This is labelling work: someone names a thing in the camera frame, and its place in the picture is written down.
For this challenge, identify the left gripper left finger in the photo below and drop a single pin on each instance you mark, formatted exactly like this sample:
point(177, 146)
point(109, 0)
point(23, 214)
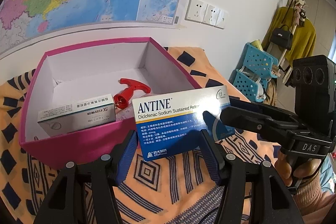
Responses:
point(109, 171)

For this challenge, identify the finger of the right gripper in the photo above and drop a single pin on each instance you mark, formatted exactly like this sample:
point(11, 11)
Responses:
point(260, 108)
point(271, 123)

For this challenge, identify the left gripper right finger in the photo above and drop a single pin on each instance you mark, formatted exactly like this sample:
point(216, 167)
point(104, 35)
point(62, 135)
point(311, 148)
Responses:
point(228, 171)

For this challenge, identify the teal white medicine box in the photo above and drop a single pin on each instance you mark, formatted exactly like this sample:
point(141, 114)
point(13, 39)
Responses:
point(78, 116)

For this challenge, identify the blue Antine medicine box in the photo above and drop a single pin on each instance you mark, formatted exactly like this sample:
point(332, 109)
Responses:
point(168, 124)

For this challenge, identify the pink sleeve right forearm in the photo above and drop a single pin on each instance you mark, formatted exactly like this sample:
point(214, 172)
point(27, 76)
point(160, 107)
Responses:
point(314, 205)

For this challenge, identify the right hand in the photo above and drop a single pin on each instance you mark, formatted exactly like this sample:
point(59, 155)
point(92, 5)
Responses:
point(286, 172)

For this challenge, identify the blue plastic rack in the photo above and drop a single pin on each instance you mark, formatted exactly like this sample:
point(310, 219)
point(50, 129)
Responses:
point(253, 72)

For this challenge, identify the orange patterned blanket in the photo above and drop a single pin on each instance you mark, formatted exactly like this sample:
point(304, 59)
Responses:
point(165, 191)

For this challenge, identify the black handbag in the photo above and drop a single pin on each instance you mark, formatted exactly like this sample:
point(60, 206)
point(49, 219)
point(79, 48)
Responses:
point(282, 37)

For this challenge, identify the mustard yellow coat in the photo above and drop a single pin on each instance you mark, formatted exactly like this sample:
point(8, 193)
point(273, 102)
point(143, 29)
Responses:
point(303, 39)

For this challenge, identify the pink cardboard box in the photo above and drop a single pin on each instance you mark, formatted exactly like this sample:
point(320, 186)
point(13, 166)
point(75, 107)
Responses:
point(88, 70)

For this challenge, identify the white coat stand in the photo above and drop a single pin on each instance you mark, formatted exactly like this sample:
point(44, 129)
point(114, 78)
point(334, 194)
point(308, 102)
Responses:
point(299, 15)

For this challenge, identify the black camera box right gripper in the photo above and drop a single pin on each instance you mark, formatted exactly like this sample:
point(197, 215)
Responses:
point(314, 82)

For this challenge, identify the red plastic handle tool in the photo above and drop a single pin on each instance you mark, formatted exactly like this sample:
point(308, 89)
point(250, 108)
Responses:
point(121, 100)

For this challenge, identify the white wall socket panel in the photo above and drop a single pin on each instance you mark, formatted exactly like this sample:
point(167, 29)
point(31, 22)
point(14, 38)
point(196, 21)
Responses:
point(204, 13)

